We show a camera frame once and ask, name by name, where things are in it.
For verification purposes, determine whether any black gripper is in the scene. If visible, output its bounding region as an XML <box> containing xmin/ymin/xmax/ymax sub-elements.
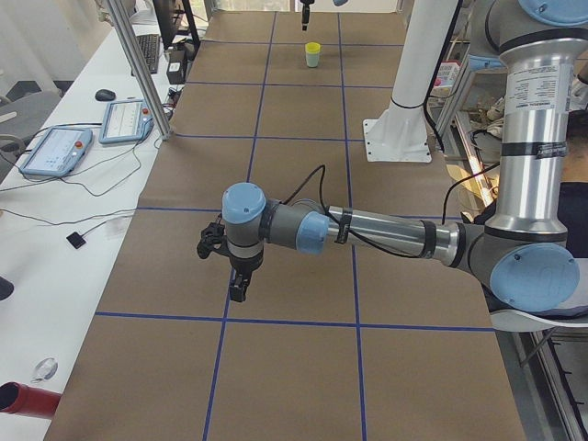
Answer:
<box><xmin>229</xmin><ymin>254</ymin><xmax>264</xmax><ymax>302</ymax></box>

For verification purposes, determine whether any yellow plastic cup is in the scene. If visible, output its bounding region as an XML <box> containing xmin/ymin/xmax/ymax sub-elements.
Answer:
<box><xmin>305</xmin><ymin>41</ymin><xmax>322</xmax><ymax>54</ymax></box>

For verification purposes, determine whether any light green plastic cup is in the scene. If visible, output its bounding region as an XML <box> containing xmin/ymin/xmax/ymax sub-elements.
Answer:
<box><xmin>305</xmin><ymin>51</ymin><xmax>321</xmax><ymax>68</ymax></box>

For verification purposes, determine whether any black box on desk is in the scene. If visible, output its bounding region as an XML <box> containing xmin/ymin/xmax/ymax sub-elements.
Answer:
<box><xmin>165</xmin><ymin>42</ymin><xmax>195</xmax><ymax>85</ymax></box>

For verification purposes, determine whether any black keyboard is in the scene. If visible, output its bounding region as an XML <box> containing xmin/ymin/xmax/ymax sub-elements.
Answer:
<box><xmin>136</xmin><ymin>34</ymin><xmax>160</xmax><ymax>74</ymax></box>

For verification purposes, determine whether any small black square pad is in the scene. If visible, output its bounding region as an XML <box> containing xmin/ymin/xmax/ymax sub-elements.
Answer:
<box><xmin>66</xmin><ymin>232</ymin><xmax>86</xmax><ymax>249</ymax></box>

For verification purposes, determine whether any far blue teach pendant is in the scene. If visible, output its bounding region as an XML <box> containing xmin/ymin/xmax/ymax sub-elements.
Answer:
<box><xmin>98</xmin><ymin>99</ymin><xmax>153</xmax><ymax>144</ymax></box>

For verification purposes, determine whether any blue teach pendant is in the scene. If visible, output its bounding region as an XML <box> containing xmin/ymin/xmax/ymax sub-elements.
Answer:
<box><xmin>98</xmin><ymin>99</ymin><xmax>153</xmax><ymax>144</ymax></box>
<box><xmin>19</xmin><ymin>127</ymin><xmax>93</xmax><ymax>177</ymax></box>

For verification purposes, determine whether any clear tape roll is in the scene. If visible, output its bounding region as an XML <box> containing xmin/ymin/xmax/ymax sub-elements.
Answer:
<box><xmin>30</xmin><ymin>357</ymin><xmax>59</xmax><ymax>383</ymax></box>

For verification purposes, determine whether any black computer mouse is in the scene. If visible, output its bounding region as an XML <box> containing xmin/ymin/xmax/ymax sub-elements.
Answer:
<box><xmin>95</xmin><ymin>89</ymin><xmax>117</xmax><ymax>102</ymax></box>

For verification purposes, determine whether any near blue teach pendant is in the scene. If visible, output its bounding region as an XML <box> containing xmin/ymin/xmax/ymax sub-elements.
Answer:
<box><xmin>19</xmin><ymin>127</ymin><xmax>93</xmax><ymax>177</ymax></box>

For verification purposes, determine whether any red cylinder bottle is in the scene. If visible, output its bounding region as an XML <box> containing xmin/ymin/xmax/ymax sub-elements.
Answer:
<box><xmin>1</xmin><ymin>382</ymin><xmax>62</xmax><ymax>419</ymax></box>

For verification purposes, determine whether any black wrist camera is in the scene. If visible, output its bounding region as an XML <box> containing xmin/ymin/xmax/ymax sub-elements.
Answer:
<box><xmin>197</xmin><ymin>221</ymin><xmax>230</xmax><ymax>259</ymax></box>

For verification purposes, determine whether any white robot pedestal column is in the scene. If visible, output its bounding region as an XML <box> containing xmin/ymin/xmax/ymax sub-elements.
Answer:
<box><xmin>363</xmin><ymin>0</ymin><xmax>462</xmax><ymax>164</ymax></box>

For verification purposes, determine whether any aluminium frame post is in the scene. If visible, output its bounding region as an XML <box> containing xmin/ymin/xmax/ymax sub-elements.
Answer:
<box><xmin>106</xmin><ymin>0</ymin><xmax>172</xmax><ymax>141</ymax></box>

